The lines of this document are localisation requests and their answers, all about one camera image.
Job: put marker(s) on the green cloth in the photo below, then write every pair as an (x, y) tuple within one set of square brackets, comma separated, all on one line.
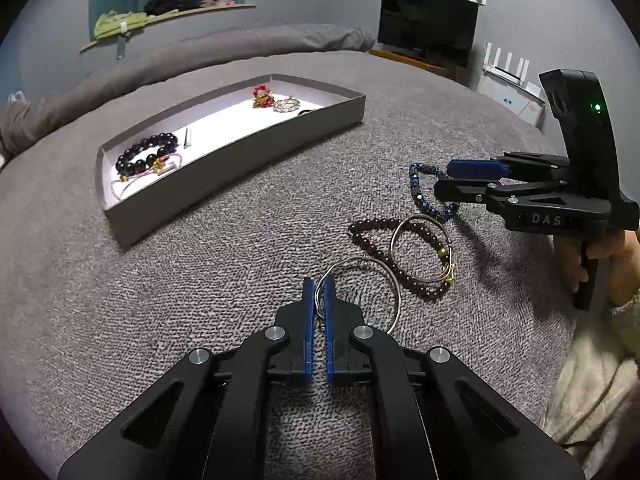
[(115, 25)]

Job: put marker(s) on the black cloth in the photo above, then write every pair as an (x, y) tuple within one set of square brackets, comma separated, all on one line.
[(165, 5)]

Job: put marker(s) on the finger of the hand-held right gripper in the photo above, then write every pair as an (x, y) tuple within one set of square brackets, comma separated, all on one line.
[(460, 190), (475, 167)]

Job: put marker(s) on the wooden television stand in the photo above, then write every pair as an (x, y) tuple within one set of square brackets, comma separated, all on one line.
[(410, 57)]

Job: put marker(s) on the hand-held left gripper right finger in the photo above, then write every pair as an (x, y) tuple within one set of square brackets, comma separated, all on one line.
[(330, 320)]

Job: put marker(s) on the silver bangle with gold charm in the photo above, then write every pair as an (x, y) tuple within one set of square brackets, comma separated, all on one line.
[(448, 272)]

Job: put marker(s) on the white router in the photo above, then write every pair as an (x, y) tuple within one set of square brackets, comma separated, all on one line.
[(505, 67)]

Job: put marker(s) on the pink cloth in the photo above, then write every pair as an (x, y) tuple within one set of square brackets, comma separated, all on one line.
[(217, 2)]

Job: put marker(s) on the wooden window shelf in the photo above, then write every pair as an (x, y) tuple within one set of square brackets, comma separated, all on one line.
[(200, 12)]

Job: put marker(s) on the grey cardboard box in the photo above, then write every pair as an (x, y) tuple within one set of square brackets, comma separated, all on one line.
[(200, 195)]

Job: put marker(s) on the white plastic bag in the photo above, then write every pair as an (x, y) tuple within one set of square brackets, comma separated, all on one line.
[(15, 99)]

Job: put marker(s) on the black television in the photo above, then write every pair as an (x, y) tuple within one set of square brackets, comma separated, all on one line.
[(425, 20)]

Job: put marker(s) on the person's right hand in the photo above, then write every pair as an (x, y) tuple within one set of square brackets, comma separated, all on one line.
[(620, 260)]

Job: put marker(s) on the grey duvet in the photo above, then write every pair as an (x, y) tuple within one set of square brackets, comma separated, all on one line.
[(225, 50)]

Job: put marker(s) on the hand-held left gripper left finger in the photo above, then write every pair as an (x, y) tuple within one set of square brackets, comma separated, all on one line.
[(309, 320)]

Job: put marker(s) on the person's right forearm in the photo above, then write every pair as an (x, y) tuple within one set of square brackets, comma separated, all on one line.
[(600, 385)]

